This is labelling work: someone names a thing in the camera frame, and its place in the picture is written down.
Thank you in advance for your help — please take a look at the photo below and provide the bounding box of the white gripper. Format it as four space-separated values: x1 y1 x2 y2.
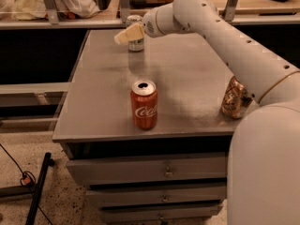
114 4 182 44

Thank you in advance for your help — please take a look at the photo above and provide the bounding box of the white green 7up can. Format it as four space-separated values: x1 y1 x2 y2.
126 15 144 52

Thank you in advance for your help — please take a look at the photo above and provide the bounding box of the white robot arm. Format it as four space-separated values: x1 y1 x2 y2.
114 0 300 225

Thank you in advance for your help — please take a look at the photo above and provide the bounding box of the red coke can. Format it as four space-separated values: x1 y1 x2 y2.
130 80 158 130

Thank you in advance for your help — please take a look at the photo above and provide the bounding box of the brown gold drink can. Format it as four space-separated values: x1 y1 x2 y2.
220 77 253 119

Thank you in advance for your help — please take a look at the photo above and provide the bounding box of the white cloth on shelf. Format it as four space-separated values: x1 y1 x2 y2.
0 0 99 21

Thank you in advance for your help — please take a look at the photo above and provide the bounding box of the grey drawer cabinet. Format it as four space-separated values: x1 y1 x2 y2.
53 30 237 224

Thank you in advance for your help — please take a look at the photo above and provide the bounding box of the top grey drawer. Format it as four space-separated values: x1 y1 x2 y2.
67 152 227 186

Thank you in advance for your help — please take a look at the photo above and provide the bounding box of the grey drawer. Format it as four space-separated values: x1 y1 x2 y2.
86 183 226 207
100 202 222 223
67 152 227 186

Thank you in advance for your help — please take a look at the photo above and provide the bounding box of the middle grey drawer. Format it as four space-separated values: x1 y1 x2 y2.
86 183 226 207

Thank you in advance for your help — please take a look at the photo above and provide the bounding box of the bottom grey drawer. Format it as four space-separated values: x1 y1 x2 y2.
100 202 222 223

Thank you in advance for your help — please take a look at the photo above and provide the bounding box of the black stand leg left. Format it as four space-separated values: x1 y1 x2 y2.
0 152 55 225

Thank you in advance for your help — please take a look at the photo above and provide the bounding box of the middle metal bracket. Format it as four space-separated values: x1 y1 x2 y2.
119 0 130 23

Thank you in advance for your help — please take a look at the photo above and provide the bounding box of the metal bracket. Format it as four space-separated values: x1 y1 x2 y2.
119 0 130 23
222 0 238 22
43 0 59 24

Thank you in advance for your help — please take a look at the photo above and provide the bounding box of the right metal bracket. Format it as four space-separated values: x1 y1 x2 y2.
222 0 238 22

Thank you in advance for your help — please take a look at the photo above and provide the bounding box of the left metal bracket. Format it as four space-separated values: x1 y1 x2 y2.
43 0 59 24

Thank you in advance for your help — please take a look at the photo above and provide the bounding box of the black floor cable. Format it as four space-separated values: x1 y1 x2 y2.
0 143 54 225

